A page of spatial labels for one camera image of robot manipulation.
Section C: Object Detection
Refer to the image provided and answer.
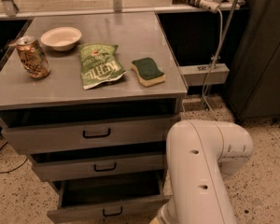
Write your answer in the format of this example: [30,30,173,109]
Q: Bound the grey bottom drawer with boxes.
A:
[48,170,169,224]

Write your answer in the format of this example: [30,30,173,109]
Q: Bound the grey drawer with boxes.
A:
[30,141,165,181]
[48,170,169,224]
[0,98,180,154]

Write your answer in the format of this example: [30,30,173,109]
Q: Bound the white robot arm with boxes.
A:
[149,119,253,224]

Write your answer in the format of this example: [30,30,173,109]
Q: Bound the grey middle drawer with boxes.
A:
[30,141,165,181]

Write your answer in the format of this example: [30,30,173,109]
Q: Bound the grey drawer cabinet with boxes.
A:
[0,12,186,223]

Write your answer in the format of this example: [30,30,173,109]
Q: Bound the grey top drawer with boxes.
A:
[0,98,180,154]

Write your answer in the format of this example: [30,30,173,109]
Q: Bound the green yellow sponge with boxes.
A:
[131,57,166,87]

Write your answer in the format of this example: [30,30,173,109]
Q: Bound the green chip bag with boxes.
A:
[78,43,126,90]

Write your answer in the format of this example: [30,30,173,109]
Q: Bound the dark cabinet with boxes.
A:
[224,0,280,120]

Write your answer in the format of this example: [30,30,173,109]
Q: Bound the gold soda can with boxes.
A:
[16,35,50,78]

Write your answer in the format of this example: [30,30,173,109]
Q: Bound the white paper bowl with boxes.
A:
[41,27,82,51]

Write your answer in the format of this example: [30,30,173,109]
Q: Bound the white power adapter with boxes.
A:
[199,0,219,13]

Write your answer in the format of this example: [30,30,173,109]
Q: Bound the metal railing shelf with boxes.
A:
[0,0,246,20]

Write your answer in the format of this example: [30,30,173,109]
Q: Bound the grey metal bracket box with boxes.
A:
[179,63,230,87]

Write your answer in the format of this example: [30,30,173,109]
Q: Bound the black floor cable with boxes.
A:
[0,141,29,175]

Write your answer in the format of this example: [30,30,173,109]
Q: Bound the white cable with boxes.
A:
[180,8,224,123]

